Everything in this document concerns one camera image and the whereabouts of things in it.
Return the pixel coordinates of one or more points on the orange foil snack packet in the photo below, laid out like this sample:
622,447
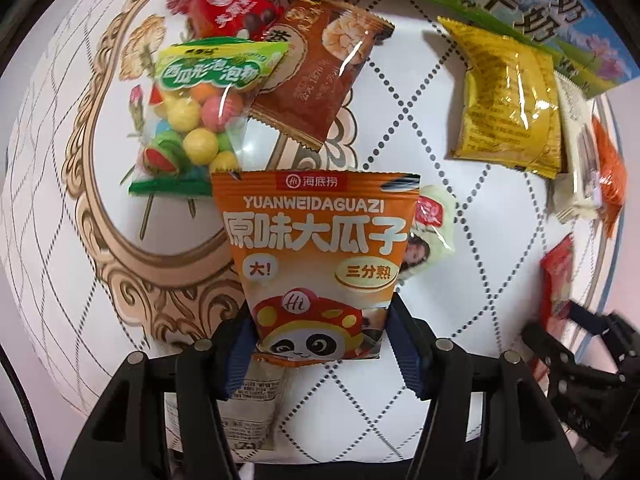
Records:
612,175

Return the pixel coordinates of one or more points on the yellow snack packet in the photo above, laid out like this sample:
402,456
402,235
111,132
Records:
505,100

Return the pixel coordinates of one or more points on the brown rice cracker packet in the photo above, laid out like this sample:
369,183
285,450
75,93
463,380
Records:
310,85

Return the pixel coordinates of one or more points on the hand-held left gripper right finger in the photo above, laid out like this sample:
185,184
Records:
405,350

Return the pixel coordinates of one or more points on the cream snack packet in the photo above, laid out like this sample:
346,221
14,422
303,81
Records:
575,160

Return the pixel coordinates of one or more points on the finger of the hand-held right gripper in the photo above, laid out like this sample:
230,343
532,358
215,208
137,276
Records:
545,345
587,317

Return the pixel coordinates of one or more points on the grey white snack packet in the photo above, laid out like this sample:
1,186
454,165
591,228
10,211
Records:
250,410

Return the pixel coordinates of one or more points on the red triangular snack packet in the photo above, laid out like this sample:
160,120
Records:
220,10

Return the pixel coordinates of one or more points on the green bubble gum bag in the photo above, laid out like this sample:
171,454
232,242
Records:
200,125

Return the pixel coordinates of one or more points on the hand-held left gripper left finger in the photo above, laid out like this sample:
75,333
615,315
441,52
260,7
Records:
240,355

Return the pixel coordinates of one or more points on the small white candy packet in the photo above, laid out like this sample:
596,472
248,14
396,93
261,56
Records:
430,240

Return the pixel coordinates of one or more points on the orange sunflower seed packet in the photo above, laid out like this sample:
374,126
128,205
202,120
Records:
310,260

